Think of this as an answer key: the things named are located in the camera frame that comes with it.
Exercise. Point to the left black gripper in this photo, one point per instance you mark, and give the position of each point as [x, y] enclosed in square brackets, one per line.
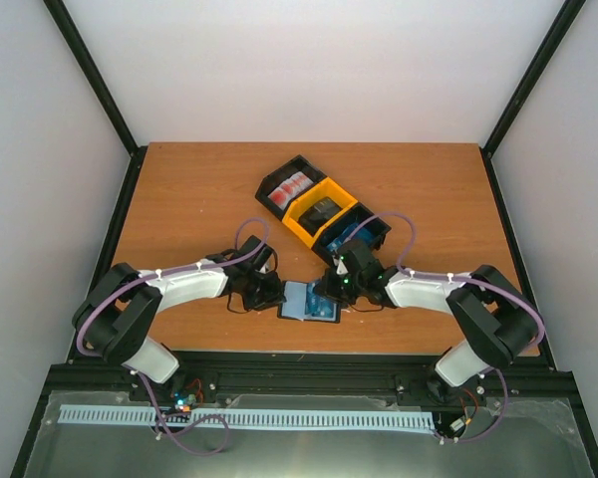
[272, 299]

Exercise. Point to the black card holders in bin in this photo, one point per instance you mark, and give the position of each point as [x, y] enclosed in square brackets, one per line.
[318, 215]

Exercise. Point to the stack of red cards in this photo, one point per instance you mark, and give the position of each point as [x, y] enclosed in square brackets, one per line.
[290, 188]

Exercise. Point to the black aluminium frame rail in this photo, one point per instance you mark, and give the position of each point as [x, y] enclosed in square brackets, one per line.
[235, 373]

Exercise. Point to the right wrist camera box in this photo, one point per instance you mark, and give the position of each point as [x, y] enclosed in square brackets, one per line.
[354, 256]

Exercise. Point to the black bin with blue cards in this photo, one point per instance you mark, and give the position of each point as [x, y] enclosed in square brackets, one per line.
[357, 213]

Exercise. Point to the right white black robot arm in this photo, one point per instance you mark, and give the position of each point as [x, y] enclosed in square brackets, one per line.
[496, 321]

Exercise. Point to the light blue slotted cable duct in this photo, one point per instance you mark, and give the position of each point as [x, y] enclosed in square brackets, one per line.
[253, 419]

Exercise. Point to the black leather card holder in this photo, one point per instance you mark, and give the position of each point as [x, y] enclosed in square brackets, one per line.
[302, 303]

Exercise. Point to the black bin with red cards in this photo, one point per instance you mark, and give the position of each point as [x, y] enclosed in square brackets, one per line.
[297, 164]

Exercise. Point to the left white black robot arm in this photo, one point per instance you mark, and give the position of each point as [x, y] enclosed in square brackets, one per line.
[114, 321]

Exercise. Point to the yellow plastic bin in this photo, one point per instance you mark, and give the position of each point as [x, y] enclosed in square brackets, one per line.
[325, 188]

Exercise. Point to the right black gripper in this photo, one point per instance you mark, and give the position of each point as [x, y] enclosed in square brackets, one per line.
[327, 289]

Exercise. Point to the stack of blue cards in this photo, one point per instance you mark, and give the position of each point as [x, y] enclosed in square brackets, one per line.
[363, 234]

